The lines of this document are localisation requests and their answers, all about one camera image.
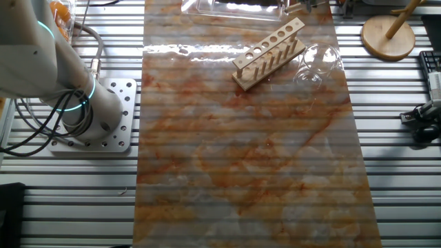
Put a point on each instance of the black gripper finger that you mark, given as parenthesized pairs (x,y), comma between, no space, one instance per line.
(307,5)
(318,2)

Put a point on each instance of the clear glass test tube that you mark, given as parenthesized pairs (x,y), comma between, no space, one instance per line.
(293,8)

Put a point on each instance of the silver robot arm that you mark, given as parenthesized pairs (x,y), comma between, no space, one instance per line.
(31,51)

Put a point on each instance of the wooden test tube rack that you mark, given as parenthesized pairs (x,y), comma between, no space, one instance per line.
(253,81)

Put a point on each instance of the clear glass beaker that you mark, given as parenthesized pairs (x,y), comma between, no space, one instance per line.
(317,58)

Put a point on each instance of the wooden mug tree stand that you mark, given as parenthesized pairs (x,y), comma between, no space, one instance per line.
(389,44)

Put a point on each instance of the clear plastic tray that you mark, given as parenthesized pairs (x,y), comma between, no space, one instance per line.
(206,10)

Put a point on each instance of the black keyboard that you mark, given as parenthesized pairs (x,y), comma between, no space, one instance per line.
(430,62)

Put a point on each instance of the orange marble pattern mat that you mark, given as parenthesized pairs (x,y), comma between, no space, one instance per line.
(241,155)

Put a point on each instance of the small tan scrap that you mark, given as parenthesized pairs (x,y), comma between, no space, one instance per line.
(123,191)

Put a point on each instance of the black fabric bag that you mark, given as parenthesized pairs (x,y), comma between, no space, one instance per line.
(12,213)

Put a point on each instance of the black camera clamp mount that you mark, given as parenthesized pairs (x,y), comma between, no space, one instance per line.
(425,132)

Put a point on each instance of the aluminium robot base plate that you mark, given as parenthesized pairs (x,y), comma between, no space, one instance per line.
(127,103)

